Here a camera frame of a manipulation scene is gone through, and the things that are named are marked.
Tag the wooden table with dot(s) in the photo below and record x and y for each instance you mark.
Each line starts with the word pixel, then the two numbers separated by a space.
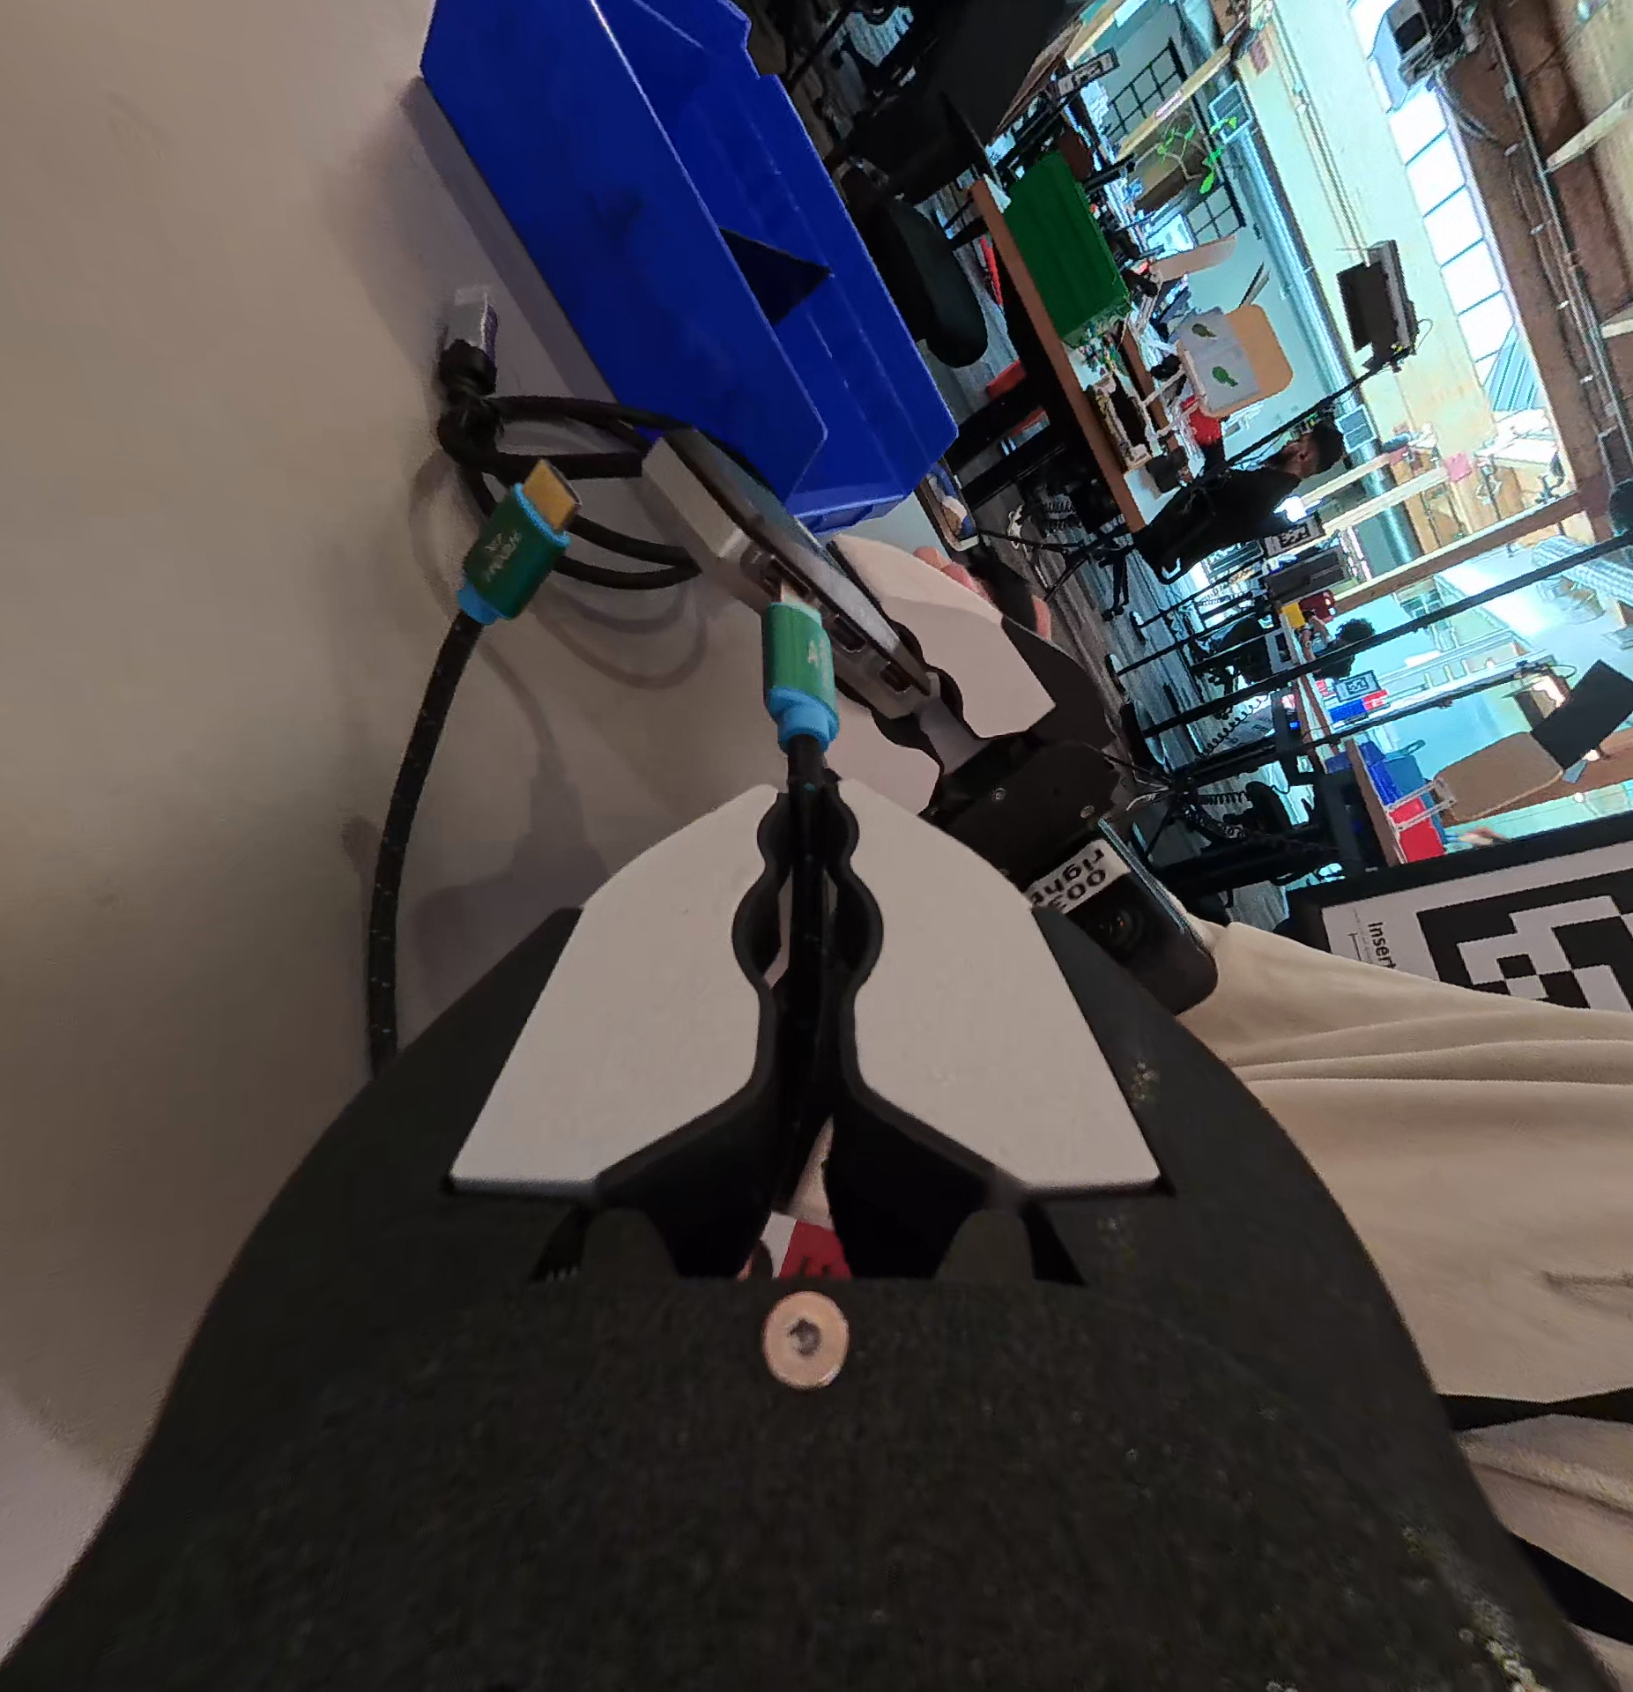
pixel 1048 363

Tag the blue plastic bin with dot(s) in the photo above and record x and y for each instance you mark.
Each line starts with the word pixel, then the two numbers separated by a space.
pixel 606 158

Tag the wood-framed leaf sign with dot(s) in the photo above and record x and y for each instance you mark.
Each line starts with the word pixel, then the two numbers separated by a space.
pixel 1226 363

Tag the black square lamp panel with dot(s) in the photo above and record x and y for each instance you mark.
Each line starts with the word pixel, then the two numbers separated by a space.
pixel 1590 714

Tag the black white marker board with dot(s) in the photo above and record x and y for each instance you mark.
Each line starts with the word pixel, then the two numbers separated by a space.
pixel 1491 925

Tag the black office chair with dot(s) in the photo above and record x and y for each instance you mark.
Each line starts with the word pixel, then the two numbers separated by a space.
pixel 943 284

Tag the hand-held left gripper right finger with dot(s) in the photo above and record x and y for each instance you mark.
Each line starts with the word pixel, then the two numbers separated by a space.
pixel 1002 1043

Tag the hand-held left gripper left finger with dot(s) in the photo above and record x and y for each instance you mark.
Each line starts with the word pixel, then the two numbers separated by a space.
pixel 618 1043

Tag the black monitor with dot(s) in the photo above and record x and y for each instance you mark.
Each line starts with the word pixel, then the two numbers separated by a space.
pixel 1371 303

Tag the grey desk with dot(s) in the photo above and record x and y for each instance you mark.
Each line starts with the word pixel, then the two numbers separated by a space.
pixel 168 529

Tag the black bin divider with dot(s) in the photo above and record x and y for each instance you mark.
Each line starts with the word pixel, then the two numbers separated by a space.
pixel 770 271

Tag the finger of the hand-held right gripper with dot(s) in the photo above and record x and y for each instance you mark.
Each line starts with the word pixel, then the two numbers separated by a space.
pixel 976 661
pixel 883 759

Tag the person's cream sweatshirt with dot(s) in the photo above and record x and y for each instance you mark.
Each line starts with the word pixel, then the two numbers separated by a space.
pixel 1583 1473

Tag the person's right forearm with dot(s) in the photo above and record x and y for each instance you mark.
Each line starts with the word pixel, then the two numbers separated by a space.
pixel 1424 1163

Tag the green corrugated bin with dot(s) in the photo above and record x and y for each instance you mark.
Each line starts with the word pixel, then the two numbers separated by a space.
pixel 1061 250

